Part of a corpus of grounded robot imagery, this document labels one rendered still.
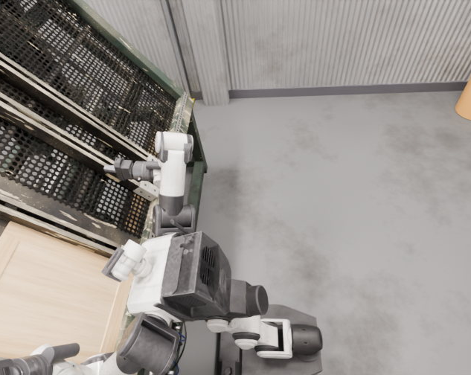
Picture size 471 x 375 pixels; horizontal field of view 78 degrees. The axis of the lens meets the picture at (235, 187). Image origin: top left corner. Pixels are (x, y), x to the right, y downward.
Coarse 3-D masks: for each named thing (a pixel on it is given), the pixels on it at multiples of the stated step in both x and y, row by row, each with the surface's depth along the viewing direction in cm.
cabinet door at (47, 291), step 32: (0, 256) 106; (32, 256) 114; (64, 256) 122; (96, 256) 133; (0, 288) 102; (32, 288) 110; (64, 288) 118; (96, 288) 128; (128, 288) 139; (0, 320) 99; (32, 320) 106; (64, 320) 114; (96, 320) 123; (0, 352) 96; (32, 352) 103; (96, 352) 118
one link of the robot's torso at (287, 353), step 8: (264, 320) 177; (272, 320) 176; (280, 320) 176; (288, 320) 178; (288, 328) 173; (288, 336) 170; (288, 344) 167; (264, 352) 166; (272, 352) 166; (280, 352) 166; (288, 352) 165
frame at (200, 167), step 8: (192, 112) 245; (192, 120) 245; (192, 128) 251; (192, 136) 259; (200, 144) 273; (192, 152) 275; (200, 152) 274; (192, 160) 286; (200, 160) 283; (200, 168) 279; (192, 176) 273; (200, 176) 272; (192, 184) 268; (200, 184) 268; (192, 192) 262; (200, 192) 267; (192, 200) 256; (176, 360) 186; (176, 368) 185
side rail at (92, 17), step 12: (72, 0) 176; (84, 12) 181; (96, 12) 188; (96, 24) 187; (108, 24) 193; (108, 36) 193; (120, 36) 197; (120, 48) 199; (132, 48) 203; (132, 60) 206; (144, 60) 209; (156, 72) 214; (168, 84) 220; (180, 96) 228
